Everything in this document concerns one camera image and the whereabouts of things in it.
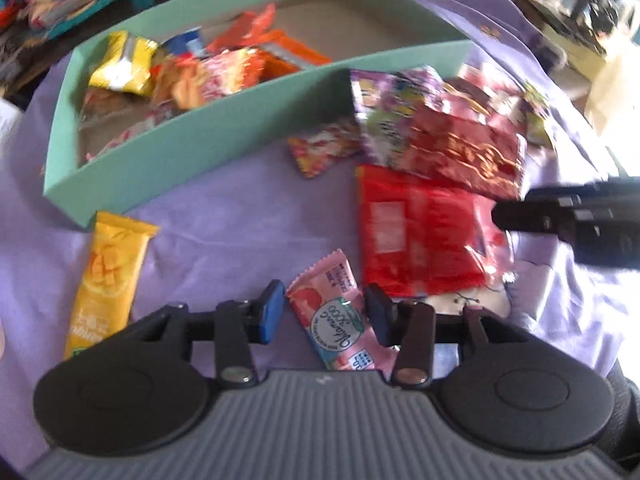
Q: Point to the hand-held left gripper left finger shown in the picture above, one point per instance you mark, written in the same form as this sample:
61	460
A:
270	310

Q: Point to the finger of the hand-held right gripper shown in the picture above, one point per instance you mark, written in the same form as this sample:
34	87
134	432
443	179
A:
530	212

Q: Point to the blue snack packet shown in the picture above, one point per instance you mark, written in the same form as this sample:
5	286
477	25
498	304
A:
185	42

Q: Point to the purple snack packet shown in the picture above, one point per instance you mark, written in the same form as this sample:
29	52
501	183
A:
395	105

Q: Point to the yellow-green cartoon candy packet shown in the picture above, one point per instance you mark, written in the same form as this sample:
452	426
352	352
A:
537	110

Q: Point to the small pink cartoon packet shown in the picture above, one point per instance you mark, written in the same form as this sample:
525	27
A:
325	152

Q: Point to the yellow foil snack packet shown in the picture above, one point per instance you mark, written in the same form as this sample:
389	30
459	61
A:
120	62

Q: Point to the red-orange snack packet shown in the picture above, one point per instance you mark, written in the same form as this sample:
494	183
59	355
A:
245	25

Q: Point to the yellow mango snack bar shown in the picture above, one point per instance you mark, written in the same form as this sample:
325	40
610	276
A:
105	285

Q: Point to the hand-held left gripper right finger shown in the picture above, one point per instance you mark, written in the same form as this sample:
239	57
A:
377	317

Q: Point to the pink white candy packet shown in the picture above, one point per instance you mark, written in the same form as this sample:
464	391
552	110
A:
335	320

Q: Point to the mint green cardboard box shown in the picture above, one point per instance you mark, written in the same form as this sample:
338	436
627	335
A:
200	160

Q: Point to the red snack packet white label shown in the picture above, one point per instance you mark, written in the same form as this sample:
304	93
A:
425	230

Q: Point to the orange yellow noodle snack packet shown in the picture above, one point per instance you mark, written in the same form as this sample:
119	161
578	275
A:
210	77

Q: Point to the purple floral cloth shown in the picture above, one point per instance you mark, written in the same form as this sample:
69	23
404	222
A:
225	220

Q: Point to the red gold-patterned snack packet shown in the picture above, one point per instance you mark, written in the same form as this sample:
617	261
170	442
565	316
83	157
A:
470	155

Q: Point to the orange snack packet silver seam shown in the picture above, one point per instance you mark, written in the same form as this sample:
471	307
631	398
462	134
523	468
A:
287	52

